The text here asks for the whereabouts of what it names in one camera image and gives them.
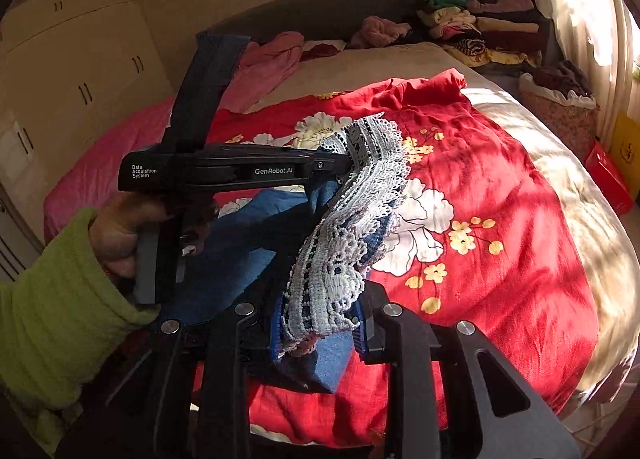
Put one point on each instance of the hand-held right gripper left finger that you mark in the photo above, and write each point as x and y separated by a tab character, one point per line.
275	336

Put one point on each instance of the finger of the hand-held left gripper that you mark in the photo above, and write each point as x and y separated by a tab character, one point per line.
330	161

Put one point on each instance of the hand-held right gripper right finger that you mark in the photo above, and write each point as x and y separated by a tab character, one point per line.
361	336

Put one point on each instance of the blue denim pants lace trim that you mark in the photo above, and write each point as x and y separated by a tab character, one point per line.
340	219

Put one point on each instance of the person's left forearm green sleeve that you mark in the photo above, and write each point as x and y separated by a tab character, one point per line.
55	314

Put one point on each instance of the person's left hand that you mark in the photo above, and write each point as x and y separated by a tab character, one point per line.
117	234

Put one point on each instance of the pink quilt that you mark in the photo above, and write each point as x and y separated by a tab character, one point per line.
100	164

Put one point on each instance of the dark red garment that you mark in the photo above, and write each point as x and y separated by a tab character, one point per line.
322	50

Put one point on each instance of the beige bed sheet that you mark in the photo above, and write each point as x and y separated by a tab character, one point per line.
390	64

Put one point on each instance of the pink fluffy garment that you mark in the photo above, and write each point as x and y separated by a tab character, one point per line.
377	31

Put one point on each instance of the grey bed headboard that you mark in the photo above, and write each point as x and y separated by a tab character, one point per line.
325	9

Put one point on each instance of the red floral blanket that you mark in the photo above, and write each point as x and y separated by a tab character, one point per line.
500	179

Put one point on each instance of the cream wardrobe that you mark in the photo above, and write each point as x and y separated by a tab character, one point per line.
65	54

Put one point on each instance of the stack of folded clothes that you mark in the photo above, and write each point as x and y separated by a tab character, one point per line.
492	26

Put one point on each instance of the pink floral fabric basket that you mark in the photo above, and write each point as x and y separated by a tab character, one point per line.
565	121

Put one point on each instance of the dark purple clothes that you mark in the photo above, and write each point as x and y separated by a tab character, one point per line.
562	79

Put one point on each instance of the red box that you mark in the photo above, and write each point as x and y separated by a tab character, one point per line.
607	176

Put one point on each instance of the cream curtain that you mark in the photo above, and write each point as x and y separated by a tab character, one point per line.
575	4

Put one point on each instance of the yellow bag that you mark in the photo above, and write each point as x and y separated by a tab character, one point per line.
627	149

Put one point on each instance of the small green plant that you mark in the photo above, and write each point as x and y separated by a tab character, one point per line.
636	71

